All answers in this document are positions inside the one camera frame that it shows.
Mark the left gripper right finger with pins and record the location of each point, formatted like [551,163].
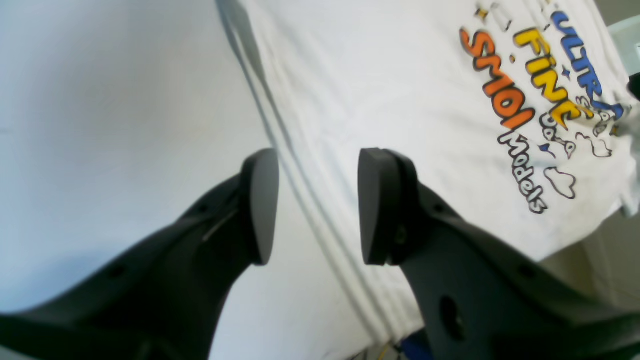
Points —
[479,298]

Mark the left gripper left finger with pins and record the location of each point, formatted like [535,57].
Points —
[162,298]

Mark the white printed T-shirt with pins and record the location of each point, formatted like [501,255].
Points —
[516,112]

